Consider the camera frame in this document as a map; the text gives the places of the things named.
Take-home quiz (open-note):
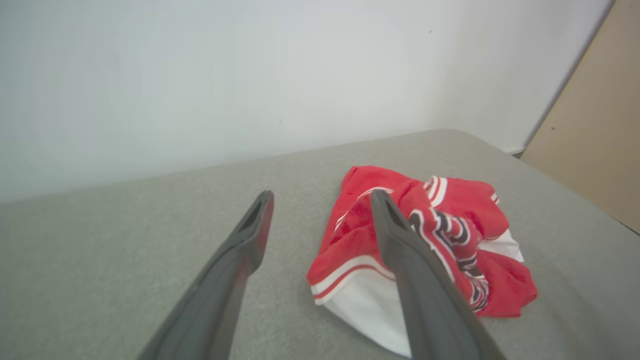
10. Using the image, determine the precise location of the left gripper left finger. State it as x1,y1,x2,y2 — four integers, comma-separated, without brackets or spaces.
137,190,275,360

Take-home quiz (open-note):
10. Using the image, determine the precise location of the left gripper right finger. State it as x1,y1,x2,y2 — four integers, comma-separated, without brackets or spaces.
370,189,507,360

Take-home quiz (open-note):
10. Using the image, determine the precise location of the red jersey number 23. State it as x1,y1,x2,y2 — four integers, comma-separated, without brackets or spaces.
306,165,539,359

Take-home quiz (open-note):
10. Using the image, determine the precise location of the beige wooden board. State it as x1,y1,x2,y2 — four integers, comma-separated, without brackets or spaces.
520,0,640,235

